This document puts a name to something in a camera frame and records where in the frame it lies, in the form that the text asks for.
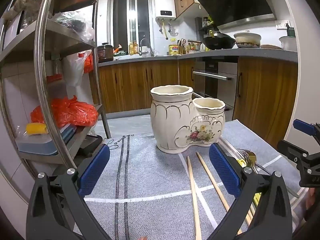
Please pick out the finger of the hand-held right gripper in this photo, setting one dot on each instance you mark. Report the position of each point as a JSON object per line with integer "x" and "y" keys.
{"x": 303, "y": 127}
{"x": 291, "y": 150}

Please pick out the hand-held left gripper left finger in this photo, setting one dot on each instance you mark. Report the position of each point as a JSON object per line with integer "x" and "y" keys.
{"x": 95, "y": 170}

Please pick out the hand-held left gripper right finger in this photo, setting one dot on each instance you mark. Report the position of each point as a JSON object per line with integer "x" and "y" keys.
{"x": 225, "y": 172}

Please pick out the wooden chopstick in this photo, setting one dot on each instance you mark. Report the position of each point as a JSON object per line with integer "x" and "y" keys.
{"x": 249, "y": 218}
{"x": 210, "y": 173}
{"x": 193, "y": 197}

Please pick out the silver fork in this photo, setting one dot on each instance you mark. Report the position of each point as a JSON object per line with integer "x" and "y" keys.
{"x": 242, "y": 155}

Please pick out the gold spoon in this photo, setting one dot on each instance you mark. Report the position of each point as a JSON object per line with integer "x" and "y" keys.
{"x": 252, "y": 158}

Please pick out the yellow green plastic chopstick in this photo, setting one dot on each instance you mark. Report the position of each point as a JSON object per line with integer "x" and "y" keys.
{"x": 256, "y": 201}

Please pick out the cream ceramic double utensil holder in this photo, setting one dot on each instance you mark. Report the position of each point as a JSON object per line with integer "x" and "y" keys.
{"x": 170, "y": 120}

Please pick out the person's right forearm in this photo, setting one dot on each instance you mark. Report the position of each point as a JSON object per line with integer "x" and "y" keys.
{"x": 313, "y": 201}

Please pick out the blue grey container stack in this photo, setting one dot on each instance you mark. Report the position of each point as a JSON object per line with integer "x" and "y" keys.
{"x": 67, "y": 133}

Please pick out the wooden end cabinet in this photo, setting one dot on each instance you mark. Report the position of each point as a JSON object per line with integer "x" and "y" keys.
{"x": 265, "y": 100}

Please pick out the grey table mat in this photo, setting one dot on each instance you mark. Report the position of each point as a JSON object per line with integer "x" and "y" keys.
{"x": 150, "y": 170}

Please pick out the clear plastic container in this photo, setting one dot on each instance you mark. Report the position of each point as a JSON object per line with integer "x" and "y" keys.
{"x": 35, "y": 143}

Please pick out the large orange plastic bag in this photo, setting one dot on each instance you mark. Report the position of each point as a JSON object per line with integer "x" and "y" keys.
{"x": 62, "y": 112}

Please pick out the yellow plastic item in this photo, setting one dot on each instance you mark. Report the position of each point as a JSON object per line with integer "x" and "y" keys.
{"x": 36, "y": 128}

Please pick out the grey kitchen countertop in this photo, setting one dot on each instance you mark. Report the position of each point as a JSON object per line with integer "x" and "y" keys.
{"x": 262, "y": 53}

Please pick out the built-in steel oven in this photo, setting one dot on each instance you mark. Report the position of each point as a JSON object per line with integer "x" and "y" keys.
{"x": 215, "y": 85}

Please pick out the red lidded plastic container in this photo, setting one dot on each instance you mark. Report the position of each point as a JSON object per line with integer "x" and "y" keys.
{"x": 55, "y": 85}

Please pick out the wooden base cabinets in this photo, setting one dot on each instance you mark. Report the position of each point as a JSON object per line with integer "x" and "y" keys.
{"x": 140, "y": 87}

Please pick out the white cooking pot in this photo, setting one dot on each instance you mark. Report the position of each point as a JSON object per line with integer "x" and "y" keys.
{"x": 247, "y": 40}

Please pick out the white plastic bag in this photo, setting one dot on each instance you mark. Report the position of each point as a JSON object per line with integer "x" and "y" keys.
{"x": 72, "y": 67}

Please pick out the small hanging orange bag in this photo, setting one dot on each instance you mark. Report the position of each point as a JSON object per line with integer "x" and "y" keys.
{"x": 88, "y": 61}

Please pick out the dark pressure cooker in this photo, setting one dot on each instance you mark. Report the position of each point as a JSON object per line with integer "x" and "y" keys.
{"x": 105, "y": 52}

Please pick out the black wok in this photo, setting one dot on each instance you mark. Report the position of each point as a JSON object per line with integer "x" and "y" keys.
{"x": 218, "y": 42}

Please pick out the stainless steel shelf rack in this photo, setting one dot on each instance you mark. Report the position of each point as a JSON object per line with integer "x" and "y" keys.
{"x": 41, "y": 55}

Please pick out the yellow oil bottles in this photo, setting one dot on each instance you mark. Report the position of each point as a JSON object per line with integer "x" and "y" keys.
{"x": 133, "y": 47}

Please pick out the knife block with scissors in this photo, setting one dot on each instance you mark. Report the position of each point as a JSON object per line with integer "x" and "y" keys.
{"x": 182, "y": 46}

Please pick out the yellow tin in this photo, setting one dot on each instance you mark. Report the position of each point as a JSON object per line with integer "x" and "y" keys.
{"x": 174, "y": 49}

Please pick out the kitchen faucet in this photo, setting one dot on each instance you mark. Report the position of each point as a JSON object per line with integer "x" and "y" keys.
{"x": 147, "y": 45}

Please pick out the black range hood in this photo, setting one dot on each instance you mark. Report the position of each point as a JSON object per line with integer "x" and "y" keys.
{"x": 232, "y": 0}

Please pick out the clear bag with dark contents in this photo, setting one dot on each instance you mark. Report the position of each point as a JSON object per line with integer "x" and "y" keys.
{"x": 72, "y": 23}

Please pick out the kitchen window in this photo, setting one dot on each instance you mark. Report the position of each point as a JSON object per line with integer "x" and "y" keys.
{"x": 130, "y": 21}

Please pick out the white water heater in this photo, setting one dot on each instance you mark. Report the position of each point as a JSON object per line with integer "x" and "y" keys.
{"x": 164, "y": 7}

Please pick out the brown bundle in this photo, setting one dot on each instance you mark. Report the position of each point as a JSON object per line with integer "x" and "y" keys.
{"x": 27, "y": 2}

